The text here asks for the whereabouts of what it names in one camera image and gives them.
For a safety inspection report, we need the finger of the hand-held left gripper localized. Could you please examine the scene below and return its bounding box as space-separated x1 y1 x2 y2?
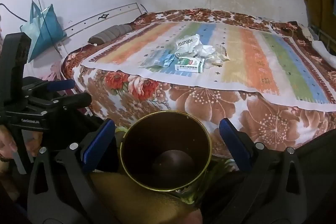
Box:
26 92 93 116
22 78 76 99

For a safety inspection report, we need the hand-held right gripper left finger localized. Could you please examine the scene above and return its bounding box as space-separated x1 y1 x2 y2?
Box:
28 118 118 224

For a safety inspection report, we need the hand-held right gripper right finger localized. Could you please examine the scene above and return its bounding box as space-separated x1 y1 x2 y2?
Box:
210 118 308 224

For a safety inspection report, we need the dark bin with gold rim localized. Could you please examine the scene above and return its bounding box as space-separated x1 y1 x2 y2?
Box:
120 110 213 191

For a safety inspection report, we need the clear plastic bag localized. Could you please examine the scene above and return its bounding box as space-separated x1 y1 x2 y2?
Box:
138 50 168 69

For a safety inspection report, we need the clear plastic wrapper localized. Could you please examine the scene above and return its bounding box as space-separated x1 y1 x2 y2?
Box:
207 46 231 68

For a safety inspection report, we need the green and white carton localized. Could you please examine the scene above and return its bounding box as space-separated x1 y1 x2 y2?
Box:
174 56 206 74

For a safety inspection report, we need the white tissue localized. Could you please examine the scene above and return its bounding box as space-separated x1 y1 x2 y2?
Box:
196 44 216 60

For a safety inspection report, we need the blue packet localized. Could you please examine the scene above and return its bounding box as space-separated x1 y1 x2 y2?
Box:
155 53 177 67

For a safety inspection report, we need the white printed bag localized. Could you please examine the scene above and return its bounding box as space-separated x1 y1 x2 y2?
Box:
174 33 204 57

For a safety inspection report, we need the person's left hand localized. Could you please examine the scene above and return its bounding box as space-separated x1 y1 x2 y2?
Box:
0 124 44 161

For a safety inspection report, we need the pink patterned bedsheet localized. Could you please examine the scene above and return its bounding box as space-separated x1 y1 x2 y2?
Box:
39 60 63 81

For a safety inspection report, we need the teal fabric bag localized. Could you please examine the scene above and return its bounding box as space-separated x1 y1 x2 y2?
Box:
20 0 67 63

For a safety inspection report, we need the brown floral blanket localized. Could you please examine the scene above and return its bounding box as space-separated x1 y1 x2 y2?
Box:
60 8 336 161

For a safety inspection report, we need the white headboard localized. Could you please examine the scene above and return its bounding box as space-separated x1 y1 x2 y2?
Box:
54 2 147 56

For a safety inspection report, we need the grey ribbed pillow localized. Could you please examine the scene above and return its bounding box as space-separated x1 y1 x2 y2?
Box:
88 25 133 45

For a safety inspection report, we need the striped pastel mat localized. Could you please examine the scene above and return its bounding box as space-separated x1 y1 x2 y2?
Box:
80 20 336 112

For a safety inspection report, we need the white cloth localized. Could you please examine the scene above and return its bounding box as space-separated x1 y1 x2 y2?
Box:
312 40 336 68

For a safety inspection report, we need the metal wire rack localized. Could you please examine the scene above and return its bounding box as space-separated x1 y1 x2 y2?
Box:
308 25 336 51

